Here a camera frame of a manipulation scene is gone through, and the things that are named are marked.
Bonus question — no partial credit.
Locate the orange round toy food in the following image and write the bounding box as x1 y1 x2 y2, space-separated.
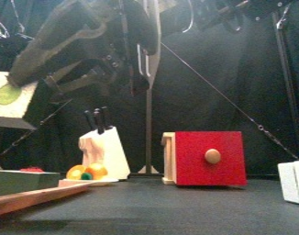
85 162 110 181

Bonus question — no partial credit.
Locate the long wooden board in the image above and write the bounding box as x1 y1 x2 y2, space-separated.
0 182 94 218

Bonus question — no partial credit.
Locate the light wooden knife block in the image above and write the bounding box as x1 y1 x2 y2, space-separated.
78 125 133 181

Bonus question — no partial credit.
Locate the white sushi piece green centre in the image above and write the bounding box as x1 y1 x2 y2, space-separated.
0 71 53 131

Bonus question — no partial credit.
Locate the yellow round toy food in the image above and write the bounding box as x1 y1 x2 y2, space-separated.
66 164 89 181

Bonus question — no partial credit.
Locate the small white plate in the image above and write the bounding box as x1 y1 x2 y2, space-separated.
58 177 121 188

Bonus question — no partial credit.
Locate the light wooden drawer casing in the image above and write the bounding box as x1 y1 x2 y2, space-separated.
161 131 178 186

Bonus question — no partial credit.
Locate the black metal frame bar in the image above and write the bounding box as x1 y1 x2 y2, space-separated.
271 10 299 155

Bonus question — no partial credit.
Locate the white box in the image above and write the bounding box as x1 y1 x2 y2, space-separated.
277 160 299 207

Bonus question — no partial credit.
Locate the short diagonal brace rod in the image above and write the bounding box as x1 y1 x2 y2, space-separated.
0 98 75 163

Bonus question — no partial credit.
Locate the red drawer with wooden knob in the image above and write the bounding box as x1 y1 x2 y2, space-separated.
174 130 249 187

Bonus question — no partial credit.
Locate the white cable loop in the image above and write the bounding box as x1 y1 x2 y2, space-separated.
181 0 198 34

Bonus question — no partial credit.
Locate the small red toy food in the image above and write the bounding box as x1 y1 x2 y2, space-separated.
21 166 46 173

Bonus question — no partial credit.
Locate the dark green box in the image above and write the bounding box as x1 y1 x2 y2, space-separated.
0 169 62 198

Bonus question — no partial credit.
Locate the black toy knife handle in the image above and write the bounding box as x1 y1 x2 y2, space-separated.
94 107 106 136
83 109 98 132
101 106 114 130

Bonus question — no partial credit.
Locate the long diagonal brace rod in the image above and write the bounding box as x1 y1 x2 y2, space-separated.
159 41 299 162

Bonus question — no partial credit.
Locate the vertical metal frame post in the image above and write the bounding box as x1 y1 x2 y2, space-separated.
137 86 162 176

